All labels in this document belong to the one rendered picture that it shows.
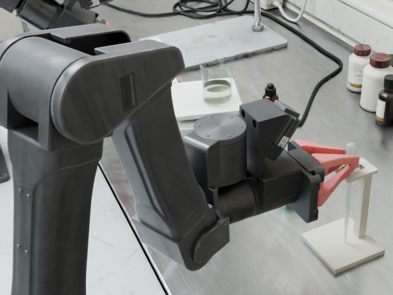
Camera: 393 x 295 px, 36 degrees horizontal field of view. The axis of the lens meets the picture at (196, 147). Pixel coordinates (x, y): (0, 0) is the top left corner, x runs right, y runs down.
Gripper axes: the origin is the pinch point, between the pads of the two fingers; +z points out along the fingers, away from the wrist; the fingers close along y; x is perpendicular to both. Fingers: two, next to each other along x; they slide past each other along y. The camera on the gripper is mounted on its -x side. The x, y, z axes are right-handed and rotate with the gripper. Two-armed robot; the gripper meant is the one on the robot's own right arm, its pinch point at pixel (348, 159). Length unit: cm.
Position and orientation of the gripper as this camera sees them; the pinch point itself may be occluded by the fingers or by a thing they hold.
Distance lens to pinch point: 78.2
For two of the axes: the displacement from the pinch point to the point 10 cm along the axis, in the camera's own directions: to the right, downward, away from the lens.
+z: 9.1, -2.6, 3.3
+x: 0.5, 8.4, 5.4
